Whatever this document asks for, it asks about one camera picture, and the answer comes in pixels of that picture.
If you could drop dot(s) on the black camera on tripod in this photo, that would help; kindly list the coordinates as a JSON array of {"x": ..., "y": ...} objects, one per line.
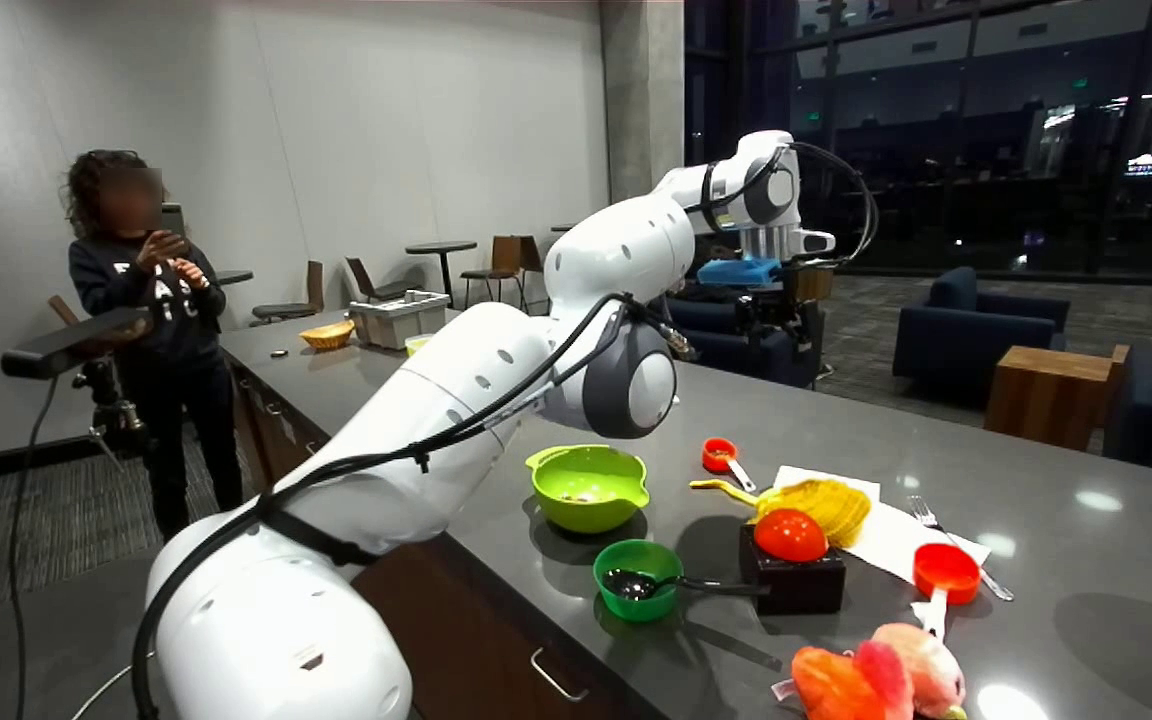
[{"x": 71, "y": 347}]

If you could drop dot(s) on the woven wicker basket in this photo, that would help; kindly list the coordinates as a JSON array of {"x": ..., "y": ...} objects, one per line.
[{"x": 330, "y": 335}]

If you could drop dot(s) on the curly haired person dark clothes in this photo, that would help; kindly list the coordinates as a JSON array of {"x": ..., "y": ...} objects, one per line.
[{"x": 161, "y": 335}]

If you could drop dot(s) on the black plastic spoon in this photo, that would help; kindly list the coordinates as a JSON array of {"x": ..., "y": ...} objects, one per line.
[{"x": 681, "y": 585}]

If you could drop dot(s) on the large red measuring cup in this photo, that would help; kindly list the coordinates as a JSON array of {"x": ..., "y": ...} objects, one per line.
[{"x": 944, "y": 568}]

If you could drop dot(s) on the small round standing table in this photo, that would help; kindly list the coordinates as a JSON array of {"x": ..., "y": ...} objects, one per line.
[{"x": 441, "y": 251}]

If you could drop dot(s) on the dark smartphone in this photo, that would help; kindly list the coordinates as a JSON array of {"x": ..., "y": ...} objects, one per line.
[{"x": 170, "y": 218}]

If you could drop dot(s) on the orange pink plush toy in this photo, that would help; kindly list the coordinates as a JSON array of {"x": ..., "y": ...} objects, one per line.
[{"x": 879, "y": 672}]

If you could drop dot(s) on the small dark green bowl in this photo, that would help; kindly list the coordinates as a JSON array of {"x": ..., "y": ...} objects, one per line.
[{"x": 638, "y": 585}]

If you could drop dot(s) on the wooden counter cabinet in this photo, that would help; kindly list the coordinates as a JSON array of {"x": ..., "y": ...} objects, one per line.
[{"x": 459, "y": 625}]

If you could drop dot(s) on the white paper sheet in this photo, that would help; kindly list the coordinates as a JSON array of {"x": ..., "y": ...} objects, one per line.
[{"x": 891, "y": 534}]

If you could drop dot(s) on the black square box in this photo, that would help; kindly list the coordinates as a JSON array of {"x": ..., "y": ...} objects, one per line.
[{"x": 796, "y": 585}]

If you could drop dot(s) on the lime green bowl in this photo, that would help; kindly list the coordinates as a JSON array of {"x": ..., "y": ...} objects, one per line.
[{"x": 585, "y": 487}]

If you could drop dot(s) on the yellow banana peel toy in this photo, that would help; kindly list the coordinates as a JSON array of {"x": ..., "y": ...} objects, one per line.
[{"x": 823, "y": 507}]

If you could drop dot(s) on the red glossy dome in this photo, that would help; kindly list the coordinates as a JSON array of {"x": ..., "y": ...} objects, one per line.
[{"x": 789, "y": 534}]

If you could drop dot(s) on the wooden box side table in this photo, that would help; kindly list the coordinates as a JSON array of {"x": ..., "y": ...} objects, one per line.
[{"x": 1049, "y": 394}]

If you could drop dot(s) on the navy armchair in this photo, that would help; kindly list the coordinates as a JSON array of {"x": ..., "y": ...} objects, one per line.
[{"x": 970, "y": 327}]

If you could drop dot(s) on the silver metal container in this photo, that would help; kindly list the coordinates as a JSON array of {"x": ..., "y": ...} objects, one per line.
[{"x": 399, "y": 321}]

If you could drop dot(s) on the dark navy couch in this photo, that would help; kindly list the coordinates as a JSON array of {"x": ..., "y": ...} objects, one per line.
[{"x": 723, "y": 335}]

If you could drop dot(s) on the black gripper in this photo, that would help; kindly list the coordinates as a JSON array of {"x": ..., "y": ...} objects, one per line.
[{"x": 789, "y": 315}]

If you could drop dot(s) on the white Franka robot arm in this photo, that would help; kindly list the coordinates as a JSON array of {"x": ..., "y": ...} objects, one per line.
[{"x": 471, "y": 384}]

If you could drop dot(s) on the red tomato toy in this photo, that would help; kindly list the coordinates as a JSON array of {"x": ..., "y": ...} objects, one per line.
[{"x": 723, "y": 457}]

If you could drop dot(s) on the wooden lounge chair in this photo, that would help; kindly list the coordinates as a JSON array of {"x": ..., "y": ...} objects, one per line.
[
  {"x": 379, "y": 280},
  {"x": 290, "y": 299}
]

